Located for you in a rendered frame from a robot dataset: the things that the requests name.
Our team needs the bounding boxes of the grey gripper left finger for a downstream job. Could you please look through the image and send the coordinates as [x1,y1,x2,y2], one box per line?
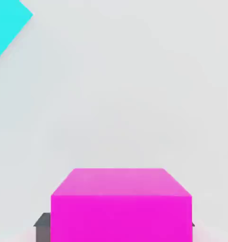
[18,212,51,242]

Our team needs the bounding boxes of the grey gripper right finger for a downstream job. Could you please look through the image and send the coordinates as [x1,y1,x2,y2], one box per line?
[191,222,209,242]

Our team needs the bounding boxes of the large cyan box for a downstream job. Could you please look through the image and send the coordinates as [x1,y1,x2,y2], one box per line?
[0,0,34,65]

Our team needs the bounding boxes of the small magenta cube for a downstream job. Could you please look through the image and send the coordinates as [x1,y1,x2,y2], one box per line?
[51,167,193,242]

